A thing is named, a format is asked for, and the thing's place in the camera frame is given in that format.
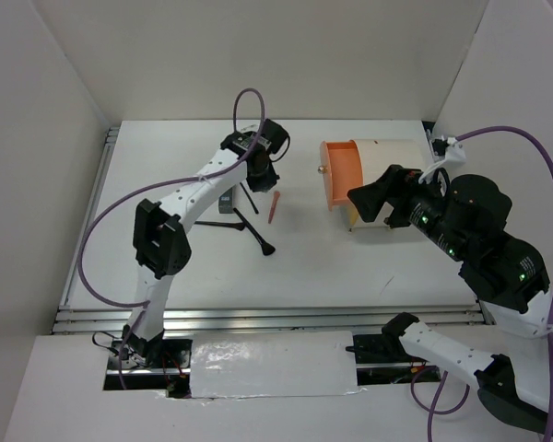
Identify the orange top drawer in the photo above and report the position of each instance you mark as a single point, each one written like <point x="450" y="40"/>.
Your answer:
<point x="341" y="170"/>

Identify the dark grey rectangular makeup box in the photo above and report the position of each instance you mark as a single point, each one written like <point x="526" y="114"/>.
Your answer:
<point x="226" y="202"/>

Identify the coral orange makeup applicator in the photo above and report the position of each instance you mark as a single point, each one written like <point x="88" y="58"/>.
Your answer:
<point x="273" y="207"/>

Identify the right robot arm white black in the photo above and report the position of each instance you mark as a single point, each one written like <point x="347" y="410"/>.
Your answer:
<point x="466" y="220"/>

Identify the white cover sheet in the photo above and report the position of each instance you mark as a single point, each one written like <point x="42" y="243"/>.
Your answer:
<point x="281" y="364"/>

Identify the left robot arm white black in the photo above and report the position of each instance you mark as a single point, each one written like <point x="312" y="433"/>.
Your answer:
<point x="161" y="227"/>

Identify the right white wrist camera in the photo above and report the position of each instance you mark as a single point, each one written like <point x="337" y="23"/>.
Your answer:
<point x="447" y="153"/>

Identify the black brush lying horizontal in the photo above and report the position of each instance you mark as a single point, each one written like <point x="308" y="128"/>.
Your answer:
<point x="233" y="225"/>

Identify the black brush lying diagonal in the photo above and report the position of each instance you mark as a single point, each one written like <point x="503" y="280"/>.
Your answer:
<point x="267" y="248"/>

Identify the yellow drawer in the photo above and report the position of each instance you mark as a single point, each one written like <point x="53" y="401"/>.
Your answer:
<point x="352" y="215"/>

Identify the thin black eyeliner stick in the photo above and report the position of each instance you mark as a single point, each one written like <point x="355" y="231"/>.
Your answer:
<point x="249" y="199"/>

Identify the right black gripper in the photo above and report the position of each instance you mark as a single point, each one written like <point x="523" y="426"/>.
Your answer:
<point x="394" y="187"/>

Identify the aluminium rail frame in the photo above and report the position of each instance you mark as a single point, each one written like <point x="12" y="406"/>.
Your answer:
<point x="321" y="276"/>

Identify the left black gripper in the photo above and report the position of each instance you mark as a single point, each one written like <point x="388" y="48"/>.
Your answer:
<point x="269" y="180"/>

